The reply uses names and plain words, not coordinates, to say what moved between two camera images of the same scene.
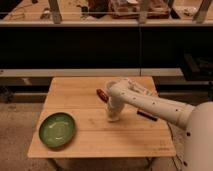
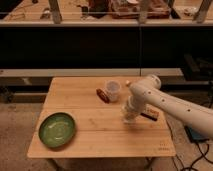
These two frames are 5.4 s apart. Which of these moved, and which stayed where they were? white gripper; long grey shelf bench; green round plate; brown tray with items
Moved: white gripper
Stayed: long grey shelf bench; green round plate; brown tray with items
